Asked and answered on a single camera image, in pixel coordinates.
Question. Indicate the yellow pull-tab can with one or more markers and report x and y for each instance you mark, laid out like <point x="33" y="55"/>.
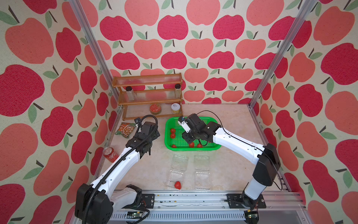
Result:
<point x="176" y="108"/>

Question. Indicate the right glass spice jar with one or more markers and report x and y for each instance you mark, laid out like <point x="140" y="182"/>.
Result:
<point x="177" y="91"/>

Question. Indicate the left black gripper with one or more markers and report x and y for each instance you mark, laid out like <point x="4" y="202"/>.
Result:
<point x="156" y="134"/>

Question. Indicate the aluminium frame post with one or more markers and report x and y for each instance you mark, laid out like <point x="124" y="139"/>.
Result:
<point x="86" y="28"/>
<point x="304" y="11"/>

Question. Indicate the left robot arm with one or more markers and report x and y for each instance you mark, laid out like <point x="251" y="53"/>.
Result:
<point x="96" y="202"/>

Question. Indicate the glass spice jar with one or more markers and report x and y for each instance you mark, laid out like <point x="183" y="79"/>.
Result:
<point x="130" y="93"/>
<point x="177" y="91"/>

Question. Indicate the clear clamshell container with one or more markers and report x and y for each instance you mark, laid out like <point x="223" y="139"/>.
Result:
<point x="202" y="172"/>
<point x="177" y="171"/>

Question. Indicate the red soda can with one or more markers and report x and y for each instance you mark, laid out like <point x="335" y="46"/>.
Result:
<point x="110" y="154"/>

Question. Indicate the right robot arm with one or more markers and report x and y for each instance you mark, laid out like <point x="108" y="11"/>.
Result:
<point x="264" y="157"/>

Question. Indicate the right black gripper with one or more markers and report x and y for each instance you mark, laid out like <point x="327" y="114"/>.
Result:
<point x="185" y="136"/>

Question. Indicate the wooden three-tier shelf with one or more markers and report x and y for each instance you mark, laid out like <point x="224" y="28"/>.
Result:
<point x="148" y="90"/>

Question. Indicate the left glass spice jar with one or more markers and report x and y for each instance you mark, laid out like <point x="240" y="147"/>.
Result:
<point x="130" y="93"/>

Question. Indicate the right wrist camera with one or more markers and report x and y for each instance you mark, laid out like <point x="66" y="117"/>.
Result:
<point x="183" y="124"/>

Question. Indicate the aluminium front rail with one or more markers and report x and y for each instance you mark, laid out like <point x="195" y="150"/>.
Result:
<point x="210" y="207"/>

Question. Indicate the red round tin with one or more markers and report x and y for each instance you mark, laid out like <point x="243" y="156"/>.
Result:
<point x="155" y="108"/>

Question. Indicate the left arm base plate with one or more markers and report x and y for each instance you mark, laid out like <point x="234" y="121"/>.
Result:
<point x="146" y="201"/>

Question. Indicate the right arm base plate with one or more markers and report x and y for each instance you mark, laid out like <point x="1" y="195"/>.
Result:
<point x="241" y="201"/>

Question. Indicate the strawberry one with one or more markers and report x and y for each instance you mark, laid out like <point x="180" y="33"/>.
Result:
<point x="178" y="185"/>

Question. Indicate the right aluminium frame post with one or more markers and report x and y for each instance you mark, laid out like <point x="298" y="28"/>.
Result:
<point x="304" y="11"/>

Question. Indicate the left aluminium frame post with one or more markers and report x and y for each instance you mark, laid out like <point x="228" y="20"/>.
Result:
<point x="86" y="28"/>

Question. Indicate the green plastic basket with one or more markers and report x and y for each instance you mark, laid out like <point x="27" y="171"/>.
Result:
<point x="181" y="144"/>

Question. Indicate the soup seasoning packet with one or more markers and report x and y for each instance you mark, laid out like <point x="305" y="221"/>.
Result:
<point x="125" y="129"/>

